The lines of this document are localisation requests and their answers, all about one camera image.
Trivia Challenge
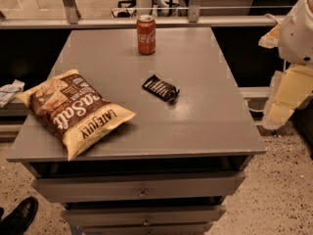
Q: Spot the black snack wrapper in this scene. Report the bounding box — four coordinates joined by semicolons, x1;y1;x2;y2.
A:
142;74;180;102

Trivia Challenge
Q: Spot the top grey drawer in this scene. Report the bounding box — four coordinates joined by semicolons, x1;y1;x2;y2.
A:
32;171;246;203

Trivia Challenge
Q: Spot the bottom grey drawer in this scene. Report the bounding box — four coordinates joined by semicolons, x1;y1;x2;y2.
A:
70;222;212;235

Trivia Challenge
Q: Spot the white crumpled cloth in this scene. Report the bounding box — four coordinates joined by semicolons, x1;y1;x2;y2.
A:
0;79;24;108

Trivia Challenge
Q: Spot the grey drawer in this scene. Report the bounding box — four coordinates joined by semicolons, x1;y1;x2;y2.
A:
70;222;212;235
32;171;246;203
62;206;226;227

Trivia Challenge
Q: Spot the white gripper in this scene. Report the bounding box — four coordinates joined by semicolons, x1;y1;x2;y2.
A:
258;0;313;129

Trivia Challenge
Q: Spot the black leather shoe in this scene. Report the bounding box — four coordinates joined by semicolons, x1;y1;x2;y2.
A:
0;197;38;235

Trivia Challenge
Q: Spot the brown yellow chip bag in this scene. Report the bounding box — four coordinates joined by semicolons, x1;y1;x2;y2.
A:
17;70;135;160

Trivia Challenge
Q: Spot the grey drawer cabinet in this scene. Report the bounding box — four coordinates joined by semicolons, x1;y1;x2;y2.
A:
6;27;267;235

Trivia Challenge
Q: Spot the middle grey drawer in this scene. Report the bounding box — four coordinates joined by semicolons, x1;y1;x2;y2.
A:
62;206;226;227

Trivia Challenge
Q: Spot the red coke can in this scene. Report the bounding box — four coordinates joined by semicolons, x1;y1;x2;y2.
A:
137;15;156;55

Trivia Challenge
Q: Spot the white cable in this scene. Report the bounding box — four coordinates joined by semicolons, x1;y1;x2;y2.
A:
264;13;284;26

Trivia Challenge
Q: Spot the grey metal railing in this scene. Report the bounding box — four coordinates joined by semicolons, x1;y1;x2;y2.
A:
0;0;284;29

